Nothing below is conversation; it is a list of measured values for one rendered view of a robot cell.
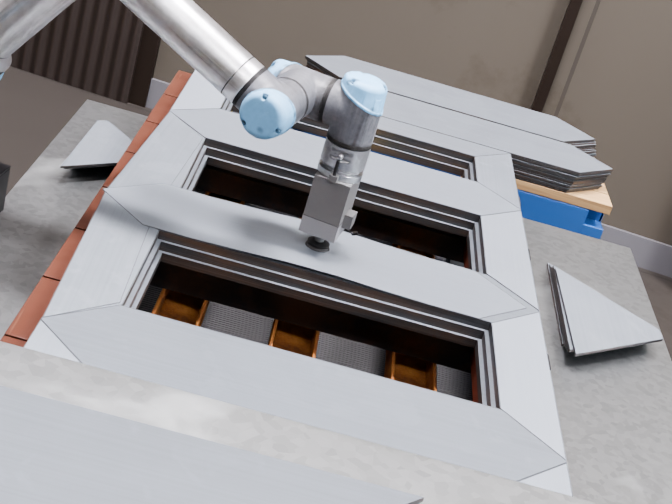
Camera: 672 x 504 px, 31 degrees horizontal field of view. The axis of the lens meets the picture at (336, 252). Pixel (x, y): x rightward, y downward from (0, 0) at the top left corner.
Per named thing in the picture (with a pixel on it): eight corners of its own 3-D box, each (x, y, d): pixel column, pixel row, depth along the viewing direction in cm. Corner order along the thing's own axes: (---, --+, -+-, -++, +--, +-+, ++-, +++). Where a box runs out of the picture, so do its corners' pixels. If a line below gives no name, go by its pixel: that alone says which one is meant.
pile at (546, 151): (590, 149, 320) (598, 128, 318) (611, 207, 284) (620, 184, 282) (303, 66, 316) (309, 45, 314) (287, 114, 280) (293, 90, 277)
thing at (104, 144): (156, 135, 277) (160, 119, 275) (117, 200, 241) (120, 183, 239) (104, 121, 276) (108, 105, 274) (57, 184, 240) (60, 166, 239)
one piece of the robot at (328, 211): (373, 174, 191) (345, 263, 198) (385, 158, 199) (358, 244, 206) (316, 153, 192) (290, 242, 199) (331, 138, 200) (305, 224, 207)
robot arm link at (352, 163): (375, 143, 198) (363, 157, 190) (368, 168, 200) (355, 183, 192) (333, 128, 199) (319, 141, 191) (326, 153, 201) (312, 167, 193)
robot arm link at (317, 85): (259, 65, 187) (323, 89, 185) (283, 51, 197) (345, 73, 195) (247, 111, 190) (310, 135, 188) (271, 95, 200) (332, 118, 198)
